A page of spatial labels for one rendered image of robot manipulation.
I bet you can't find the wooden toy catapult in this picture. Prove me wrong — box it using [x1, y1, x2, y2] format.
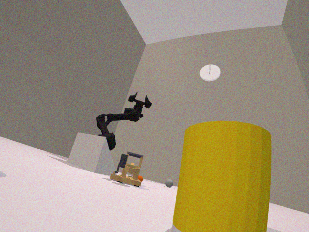
[110, 152, 144, 187]

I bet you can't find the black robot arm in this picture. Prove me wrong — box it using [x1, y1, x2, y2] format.
[96, 105, 144, 151]

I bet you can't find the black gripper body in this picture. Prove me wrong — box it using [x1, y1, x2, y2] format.
[129, 95, 152, 110]

